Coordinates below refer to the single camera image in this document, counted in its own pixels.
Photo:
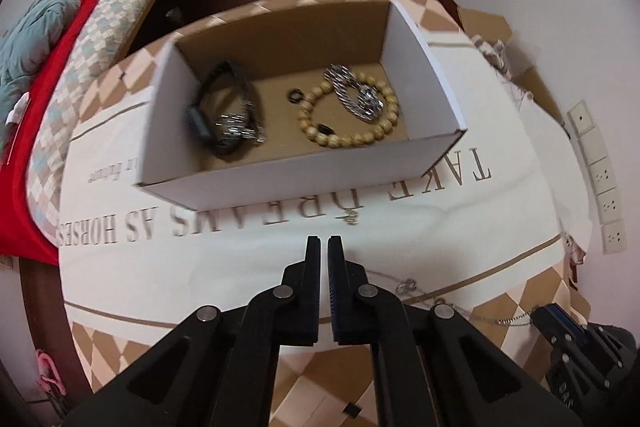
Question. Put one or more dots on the small metal charm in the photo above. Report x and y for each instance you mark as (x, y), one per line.
(354, 217)

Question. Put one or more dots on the small white packet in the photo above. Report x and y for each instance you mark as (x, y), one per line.
(19, 107)

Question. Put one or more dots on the pink hanger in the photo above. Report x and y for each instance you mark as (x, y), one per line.
(47, 372)

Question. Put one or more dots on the checkered printed tablecloth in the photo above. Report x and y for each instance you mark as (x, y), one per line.
(200, 267)

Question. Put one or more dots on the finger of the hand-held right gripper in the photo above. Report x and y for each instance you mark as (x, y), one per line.
(562, 322)

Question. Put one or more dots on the checkered bed sheet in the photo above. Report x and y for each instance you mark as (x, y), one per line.
(105, 17)

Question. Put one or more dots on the red blanket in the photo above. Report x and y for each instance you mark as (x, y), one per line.
(35, 157)

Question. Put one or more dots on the blue quilt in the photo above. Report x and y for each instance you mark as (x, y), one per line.
(30, 37)

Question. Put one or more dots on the blank white wall plate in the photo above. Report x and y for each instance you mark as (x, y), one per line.
(594, 146)

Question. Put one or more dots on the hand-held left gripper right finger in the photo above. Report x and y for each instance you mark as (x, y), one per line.
(337, 292)

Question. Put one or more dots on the white wall plate single hole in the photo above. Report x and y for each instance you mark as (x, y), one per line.
(582, 119)

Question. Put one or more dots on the white wall socket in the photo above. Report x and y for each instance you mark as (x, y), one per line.
(602, 177)
(611, 207)
(615, 237)

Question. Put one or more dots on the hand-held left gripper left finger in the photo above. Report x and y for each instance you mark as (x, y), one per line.
(312, 292)

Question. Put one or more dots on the cardboard box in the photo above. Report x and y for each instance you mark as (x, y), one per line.
(300, 172)

